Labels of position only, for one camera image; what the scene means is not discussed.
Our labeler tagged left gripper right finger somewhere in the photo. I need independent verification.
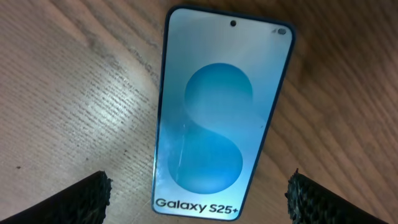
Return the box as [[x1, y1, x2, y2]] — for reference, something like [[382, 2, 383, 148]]
[[285, 170, 387, 224]]

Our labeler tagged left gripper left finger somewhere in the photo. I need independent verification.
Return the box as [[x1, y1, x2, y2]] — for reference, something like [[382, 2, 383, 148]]
[[1, 171, 112, 224]]

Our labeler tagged blue Galaxy smartphone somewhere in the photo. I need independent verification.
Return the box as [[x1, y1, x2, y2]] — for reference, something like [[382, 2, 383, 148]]
[[151, 5, 296, 221]]

